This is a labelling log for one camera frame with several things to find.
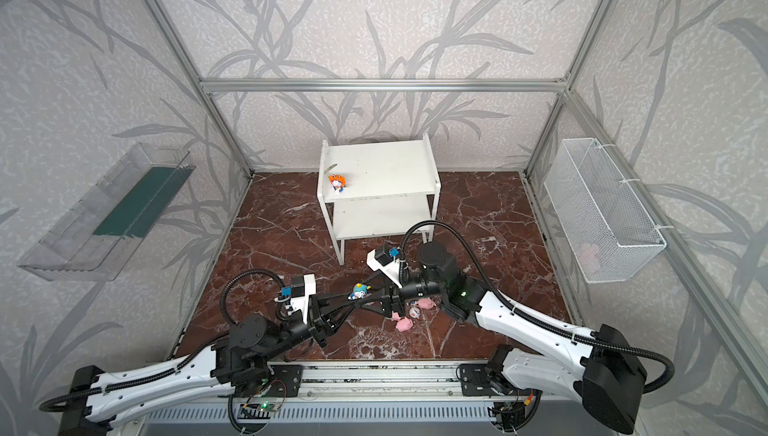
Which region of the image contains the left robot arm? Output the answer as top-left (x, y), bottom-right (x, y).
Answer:
top-left (39, 295), bottom-right (360, 435)

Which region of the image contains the white two-tier metal shelf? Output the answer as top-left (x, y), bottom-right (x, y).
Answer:
top-left (316, 135), bottom-right (441, 264)

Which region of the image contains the teal hooded Doraemon figure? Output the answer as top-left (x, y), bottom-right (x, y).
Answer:
top-left (348, 283), bottom-right (370, 301)

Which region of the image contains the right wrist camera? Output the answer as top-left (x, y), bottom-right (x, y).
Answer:
top-left (366, 243), bottom-right (402, 288)

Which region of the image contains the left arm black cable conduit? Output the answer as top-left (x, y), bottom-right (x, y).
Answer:
top-left (39, 269), bottom-right (287, 413)

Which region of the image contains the orange hooded Doraemon figure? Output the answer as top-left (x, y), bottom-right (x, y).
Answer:
top-left (328, 174), bottom-right (347, 194)

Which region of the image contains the clear plastic wall bin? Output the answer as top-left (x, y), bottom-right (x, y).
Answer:
top-left (18, 143), bottom-right (196, 282)

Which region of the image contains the pink toy in basket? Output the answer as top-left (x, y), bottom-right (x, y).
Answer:
top-left (577, 243), bottom-right (601, 277)

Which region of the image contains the green circuit board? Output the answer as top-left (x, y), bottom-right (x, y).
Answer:
top-left (241, 401), bottom-right (283, 417)

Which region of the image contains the white hooded Doraemon figure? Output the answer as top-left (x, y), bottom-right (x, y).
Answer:
top-left (408, 306), bottom-right (421, 319)

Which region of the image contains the white wire mesh basket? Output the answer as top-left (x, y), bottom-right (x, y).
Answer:
top-left (544, 138), bottom-right (667, 284)

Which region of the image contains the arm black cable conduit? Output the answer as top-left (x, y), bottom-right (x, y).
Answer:
top-left (39, 269), bottom-right (287, 413)
top-left (400, 220), bottom-right (676, 395)

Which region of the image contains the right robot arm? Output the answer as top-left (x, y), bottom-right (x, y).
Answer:
top-left (366, 242), bottom-right (647, 434)

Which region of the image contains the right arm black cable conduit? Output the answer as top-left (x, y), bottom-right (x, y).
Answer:
top-left (400, 220), bottom-right (676, 395)

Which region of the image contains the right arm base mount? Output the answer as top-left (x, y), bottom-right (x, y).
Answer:
top-left (456, 363), bottom-right (513, 397)

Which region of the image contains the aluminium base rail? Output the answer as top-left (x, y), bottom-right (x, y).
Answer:
top-left (103, 349), bottom-right (608, 405)

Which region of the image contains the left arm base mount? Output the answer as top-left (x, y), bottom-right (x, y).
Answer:
top-left (232, 364), bottom-right (304, 398)

